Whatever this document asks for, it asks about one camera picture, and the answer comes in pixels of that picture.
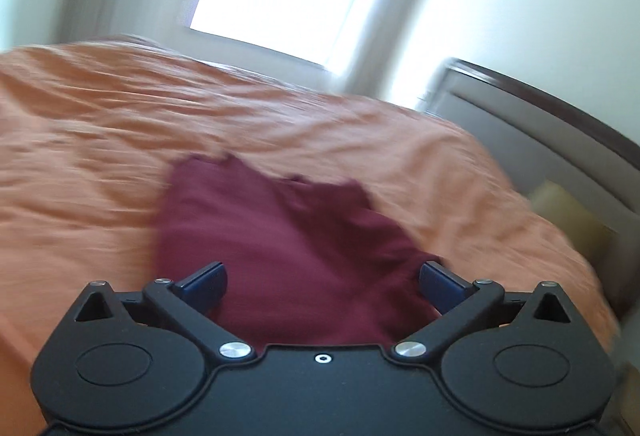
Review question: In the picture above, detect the grey wooden headboard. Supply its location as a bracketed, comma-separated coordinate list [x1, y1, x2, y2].
[427, 58, 640, 317]

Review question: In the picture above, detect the maroon sweater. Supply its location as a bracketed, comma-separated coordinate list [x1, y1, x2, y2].
[152, 153, 447, 348]

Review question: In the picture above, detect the pale yellow pillow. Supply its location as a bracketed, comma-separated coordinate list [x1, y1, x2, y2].
[530, 180, 613, 263]

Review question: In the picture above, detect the white sheer curtain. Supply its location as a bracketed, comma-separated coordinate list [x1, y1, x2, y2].
[325, 0, 406, 97]

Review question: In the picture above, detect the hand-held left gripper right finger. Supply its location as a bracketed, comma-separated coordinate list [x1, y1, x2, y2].
[392, 260, 571, 361]

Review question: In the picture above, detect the bed with orange sheet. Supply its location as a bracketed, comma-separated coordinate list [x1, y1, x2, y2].
[0, 34, 626, 436]

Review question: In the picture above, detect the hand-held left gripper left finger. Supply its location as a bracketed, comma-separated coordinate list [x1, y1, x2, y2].
[75, 260, 253, 362]

